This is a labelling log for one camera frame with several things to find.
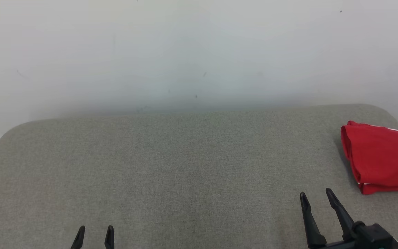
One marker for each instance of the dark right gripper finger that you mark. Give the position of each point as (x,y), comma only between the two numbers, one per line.
(313,224)
(342,218)

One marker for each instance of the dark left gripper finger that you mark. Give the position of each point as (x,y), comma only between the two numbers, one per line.
(110,238)
(79,238)

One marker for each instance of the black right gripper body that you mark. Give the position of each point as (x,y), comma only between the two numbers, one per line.
(337,245)

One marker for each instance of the red jersey with white sleeves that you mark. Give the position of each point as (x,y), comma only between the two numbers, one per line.
(382,159)

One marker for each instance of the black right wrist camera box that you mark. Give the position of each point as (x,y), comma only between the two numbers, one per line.
(371,237)

